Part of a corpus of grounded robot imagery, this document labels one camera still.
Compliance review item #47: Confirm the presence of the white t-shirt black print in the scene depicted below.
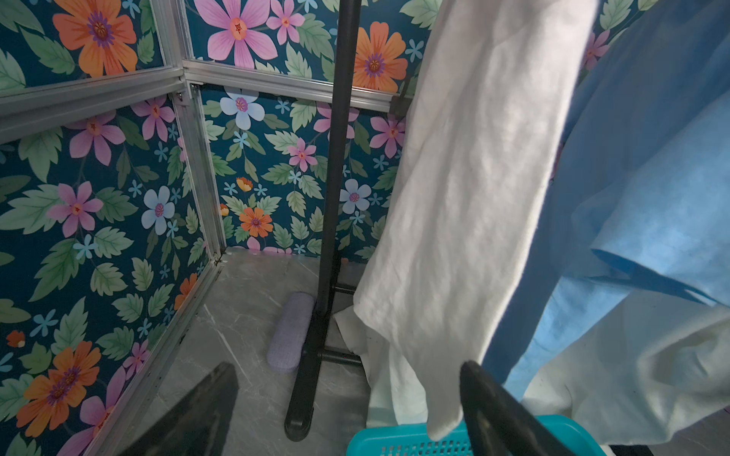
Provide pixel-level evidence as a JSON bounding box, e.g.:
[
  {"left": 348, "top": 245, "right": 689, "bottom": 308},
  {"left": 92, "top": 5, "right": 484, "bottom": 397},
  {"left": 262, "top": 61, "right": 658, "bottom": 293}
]
[{"left": 522, "top": 292, "right": 729, "bottom": 445}]

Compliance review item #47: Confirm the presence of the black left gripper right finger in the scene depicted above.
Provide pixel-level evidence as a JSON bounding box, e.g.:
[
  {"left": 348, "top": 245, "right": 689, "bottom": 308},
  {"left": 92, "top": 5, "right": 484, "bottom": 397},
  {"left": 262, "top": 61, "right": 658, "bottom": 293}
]
[{"left": 459, "top": 361, "right": 573, "bottom": 456}]

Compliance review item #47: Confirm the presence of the black clothes rack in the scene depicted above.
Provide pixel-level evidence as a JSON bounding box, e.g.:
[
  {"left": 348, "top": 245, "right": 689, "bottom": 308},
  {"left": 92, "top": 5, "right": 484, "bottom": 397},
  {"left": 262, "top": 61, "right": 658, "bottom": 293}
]
[{"left": 284, "top": 1, "right": 361, "bottom": 442}]

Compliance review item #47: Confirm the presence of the black wall hook rail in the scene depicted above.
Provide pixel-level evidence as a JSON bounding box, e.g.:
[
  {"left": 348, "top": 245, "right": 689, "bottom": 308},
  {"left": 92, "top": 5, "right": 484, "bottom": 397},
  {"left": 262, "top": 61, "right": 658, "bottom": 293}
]
[{"left": 388, "top": 94, "right": 413, "bottom": 119}]

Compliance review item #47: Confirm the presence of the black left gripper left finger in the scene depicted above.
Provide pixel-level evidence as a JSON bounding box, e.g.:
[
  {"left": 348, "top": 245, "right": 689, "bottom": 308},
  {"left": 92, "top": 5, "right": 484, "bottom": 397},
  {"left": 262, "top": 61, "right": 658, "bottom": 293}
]
[{"left": 121, "top": 362, "right": 239, "bottom": 456}]

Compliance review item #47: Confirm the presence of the teal laundry basket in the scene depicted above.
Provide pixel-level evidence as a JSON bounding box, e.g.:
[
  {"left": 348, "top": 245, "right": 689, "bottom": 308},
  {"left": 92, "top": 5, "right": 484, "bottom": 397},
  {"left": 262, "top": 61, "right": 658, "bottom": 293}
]
[{"left": 346, "top": 415, "right": 606, "bottom": 456}]

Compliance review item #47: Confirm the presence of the light blue garment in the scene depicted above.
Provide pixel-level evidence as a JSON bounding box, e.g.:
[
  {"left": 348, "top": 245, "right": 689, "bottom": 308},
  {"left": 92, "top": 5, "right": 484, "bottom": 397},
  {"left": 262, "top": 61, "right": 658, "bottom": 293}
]
[{"left": 484, "top": 1, "right": 729, "bottom": 398}]

